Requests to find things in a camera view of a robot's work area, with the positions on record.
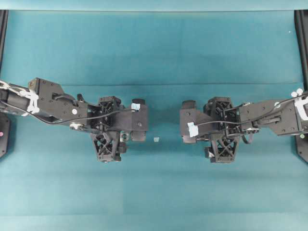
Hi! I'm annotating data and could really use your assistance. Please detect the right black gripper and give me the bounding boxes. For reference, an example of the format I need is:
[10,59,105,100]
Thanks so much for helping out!
[181,97,240,143]

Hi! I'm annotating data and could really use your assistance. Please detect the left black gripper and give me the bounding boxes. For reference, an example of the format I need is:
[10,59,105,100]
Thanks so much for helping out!
[86,96,146,141]

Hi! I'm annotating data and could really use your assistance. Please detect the metal washer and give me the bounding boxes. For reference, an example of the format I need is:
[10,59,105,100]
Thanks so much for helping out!
[120,131,130,142]

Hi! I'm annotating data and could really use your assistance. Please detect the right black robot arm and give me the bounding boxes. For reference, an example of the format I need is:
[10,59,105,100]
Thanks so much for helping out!
[180,89,308,145]

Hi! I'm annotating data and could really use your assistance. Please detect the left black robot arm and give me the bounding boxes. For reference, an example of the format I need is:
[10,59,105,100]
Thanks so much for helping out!
[0,78,148,141]

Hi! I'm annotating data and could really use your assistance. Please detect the teal table mat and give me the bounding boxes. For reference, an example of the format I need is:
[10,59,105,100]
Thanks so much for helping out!
[0,11,308,231]

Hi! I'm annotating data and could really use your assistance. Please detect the left camera cable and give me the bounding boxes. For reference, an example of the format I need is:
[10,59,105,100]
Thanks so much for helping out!
[0,101,135,126]

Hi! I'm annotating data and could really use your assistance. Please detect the camera cable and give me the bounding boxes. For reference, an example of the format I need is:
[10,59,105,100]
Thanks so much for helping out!
[0,101,135,126]
[194,95,308,128]

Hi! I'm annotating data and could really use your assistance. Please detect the right camera cable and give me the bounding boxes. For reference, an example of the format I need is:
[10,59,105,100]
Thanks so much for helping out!
[194,95,308,128]

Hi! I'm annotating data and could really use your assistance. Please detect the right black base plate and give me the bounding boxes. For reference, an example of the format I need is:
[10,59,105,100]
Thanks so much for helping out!
[295,134,308,164]

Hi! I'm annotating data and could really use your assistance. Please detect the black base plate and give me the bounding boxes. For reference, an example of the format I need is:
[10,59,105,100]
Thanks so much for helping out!
[295,134,308,164]
[0,113,11,157]

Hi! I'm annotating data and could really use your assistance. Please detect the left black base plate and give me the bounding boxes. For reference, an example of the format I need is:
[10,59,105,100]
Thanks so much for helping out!
[0,113,11,157]

